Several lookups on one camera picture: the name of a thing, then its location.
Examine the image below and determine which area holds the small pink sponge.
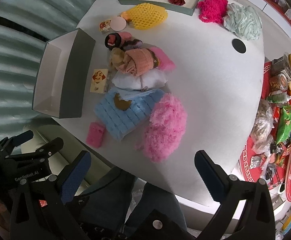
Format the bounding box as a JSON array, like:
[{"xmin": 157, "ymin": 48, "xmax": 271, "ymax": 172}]
[{"xmin": 86, "ymin": 122, "xmax": 106, "ymax": 148}]

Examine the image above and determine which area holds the blue foam grid sheet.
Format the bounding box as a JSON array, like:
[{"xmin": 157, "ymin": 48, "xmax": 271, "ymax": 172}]
[{"xmin": 94, "ymin": 87, "xmax": 165, "ymax": 141}]

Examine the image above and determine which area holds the light pink fluffy pouf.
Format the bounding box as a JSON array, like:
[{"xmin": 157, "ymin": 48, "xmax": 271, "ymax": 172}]
[{"xmin": 135, "ymin": 93, "xmax": 188, "ymax": 163}]

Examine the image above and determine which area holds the brown round sponge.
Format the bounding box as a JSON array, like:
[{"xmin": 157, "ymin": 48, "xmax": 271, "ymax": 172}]
[{"xmin": 113, "ymin": 93, "xmax": 132, "ymax": 111}]

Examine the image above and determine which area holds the white drawstring fabric bag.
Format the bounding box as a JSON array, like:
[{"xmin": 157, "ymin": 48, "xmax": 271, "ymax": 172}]
[{"xmin": 112, "ymin": 69, "xmax": 167, "ymax": 90}]

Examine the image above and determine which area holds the salmon pink knitted cloth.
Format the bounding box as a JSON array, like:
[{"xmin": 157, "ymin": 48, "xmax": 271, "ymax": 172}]
[{"xmin": 116, "ymin": 48, "xmax": 155, "ymax": 77}]

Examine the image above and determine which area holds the large pink foam sponge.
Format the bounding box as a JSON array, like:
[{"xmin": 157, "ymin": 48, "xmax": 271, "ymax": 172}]
[{"xmin": 149, "ymin": 47, "xmax": 176, "ymax": 72}]

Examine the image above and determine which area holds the yellow foam fruit net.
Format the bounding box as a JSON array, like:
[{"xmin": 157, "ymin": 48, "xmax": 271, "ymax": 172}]
[{"xmin": 126, "ymin": 3, "xmax": 168, "ymax": 30}]

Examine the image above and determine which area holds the tan knitted cloth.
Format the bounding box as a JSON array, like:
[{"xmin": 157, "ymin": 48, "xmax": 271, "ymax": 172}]
[{"xmin": 109, "ymin": 48, "xmax": 125, "ymax": 69}]

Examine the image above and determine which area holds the deep grey storage box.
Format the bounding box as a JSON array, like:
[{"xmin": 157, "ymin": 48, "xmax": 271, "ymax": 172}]
[{"xmin": 32, "ymin": 28, "xmax": 96, "ymax": 119}]

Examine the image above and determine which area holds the pile of snack packages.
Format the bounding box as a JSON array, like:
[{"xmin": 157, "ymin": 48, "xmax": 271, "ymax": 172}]
[{"xmin": 246, "ymin": 61, "xmax": 291, "ymax": 189}]

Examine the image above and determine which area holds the glass jar with gold lid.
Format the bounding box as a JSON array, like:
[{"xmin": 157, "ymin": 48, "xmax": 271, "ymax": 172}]
[{"xmin": 271, "ymin": 53, "xmax": 291, "ymax": 82}]

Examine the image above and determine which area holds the black round table hole cover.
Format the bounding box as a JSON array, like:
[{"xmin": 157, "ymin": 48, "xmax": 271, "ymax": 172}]
[{"xmin": 232, "ymin": 38, "xmax": 246, "ymax": 54}]

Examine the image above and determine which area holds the purple dark knitted sock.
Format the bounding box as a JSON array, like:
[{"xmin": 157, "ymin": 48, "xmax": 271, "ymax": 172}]
[{"xmin": 121, "ymin": 39, "xmax": 143, "ymax": 51}]

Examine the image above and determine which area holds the small cartoon tissue pack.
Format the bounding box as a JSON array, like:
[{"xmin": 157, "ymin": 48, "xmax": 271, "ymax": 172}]
[{"xmin": 99, "ymin": 20, "xmax": 112, "ymax": 34}]

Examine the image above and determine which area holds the pink round powder puff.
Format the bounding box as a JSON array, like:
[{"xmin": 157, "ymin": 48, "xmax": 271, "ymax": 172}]
[{"xmin": 110, "ymin": 16, "xmax": 127, "ymax": 31}]

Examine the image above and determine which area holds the pale green bath pouf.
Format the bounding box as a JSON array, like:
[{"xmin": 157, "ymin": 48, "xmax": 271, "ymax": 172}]
[{"xmin": 223, "ymin": 3, "xmax": 263, "ymax": 41}]

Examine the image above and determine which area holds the orange fabric flower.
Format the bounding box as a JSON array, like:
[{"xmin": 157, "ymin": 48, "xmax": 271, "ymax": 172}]
[{"xmin": 120, "ymin": 11, "xmax": 132, "ymax": 23}]

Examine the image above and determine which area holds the magenta fluffy yarn ball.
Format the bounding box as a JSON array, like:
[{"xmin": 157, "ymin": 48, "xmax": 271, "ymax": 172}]
[{"xmin": 196, "ymin": 0, "xmax": 228, "ymax": 24}]

